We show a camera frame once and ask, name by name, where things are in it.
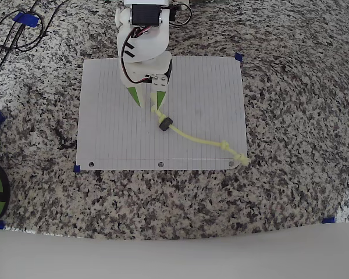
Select lined paper sheet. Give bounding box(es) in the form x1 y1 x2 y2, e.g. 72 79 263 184
76 56 248 171

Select yellow knotted rope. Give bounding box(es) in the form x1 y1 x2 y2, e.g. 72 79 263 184
150 91 249 167

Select black servo cable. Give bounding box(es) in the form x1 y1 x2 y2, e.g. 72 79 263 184
119 27 149 85

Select small black ring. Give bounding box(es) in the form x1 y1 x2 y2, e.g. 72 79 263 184
159 116 174 132

